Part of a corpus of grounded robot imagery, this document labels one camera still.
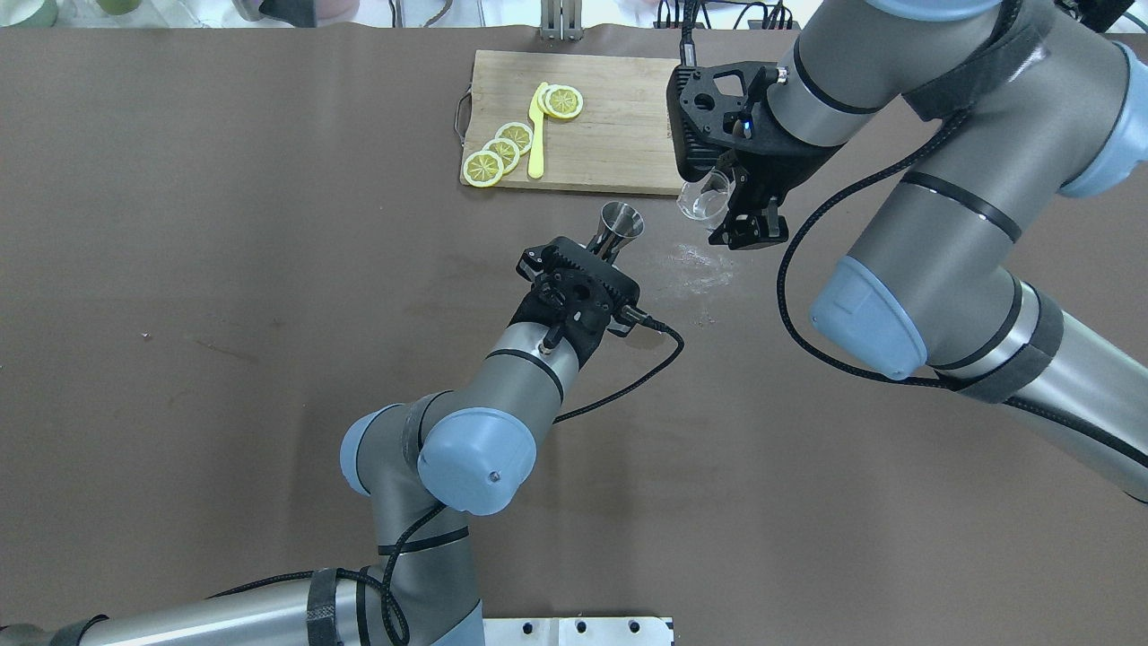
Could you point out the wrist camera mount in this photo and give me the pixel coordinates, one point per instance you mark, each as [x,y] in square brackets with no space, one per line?
[718,109]
[564,264]

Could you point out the wooden cutting board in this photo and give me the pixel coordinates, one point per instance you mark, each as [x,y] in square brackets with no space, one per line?
[621,142]

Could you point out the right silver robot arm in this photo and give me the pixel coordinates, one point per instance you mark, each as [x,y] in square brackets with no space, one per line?
[1030,105]

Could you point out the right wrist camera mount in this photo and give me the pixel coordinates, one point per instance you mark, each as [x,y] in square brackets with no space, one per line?
[718,109]

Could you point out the yellow plastic knife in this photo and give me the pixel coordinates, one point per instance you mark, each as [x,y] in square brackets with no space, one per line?
[537,116]

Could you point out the aluminium frame post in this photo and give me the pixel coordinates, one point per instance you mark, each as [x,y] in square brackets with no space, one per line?
[561,20]

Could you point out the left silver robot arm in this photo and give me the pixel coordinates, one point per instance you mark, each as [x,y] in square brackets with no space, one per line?
[427,468]

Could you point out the pink bowl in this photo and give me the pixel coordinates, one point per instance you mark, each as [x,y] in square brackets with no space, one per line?
[302,14]

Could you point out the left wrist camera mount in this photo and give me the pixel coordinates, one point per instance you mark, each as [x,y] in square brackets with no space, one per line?
[564,264]

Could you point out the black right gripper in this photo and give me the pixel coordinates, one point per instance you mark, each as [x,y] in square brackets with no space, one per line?
[782,169]

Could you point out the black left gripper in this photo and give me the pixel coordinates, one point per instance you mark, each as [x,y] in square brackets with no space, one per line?
[527,313]

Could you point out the lemon slice stack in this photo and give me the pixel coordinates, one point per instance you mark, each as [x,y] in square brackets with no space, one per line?
[500,156]

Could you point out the steel jigger measuring cup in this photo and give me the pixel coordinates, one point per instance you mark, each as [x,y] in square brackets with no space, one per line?
[619,225]

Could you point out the small clear shot glass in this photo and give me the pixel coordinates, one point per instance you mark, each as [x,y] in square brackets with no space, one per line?
[706,200]

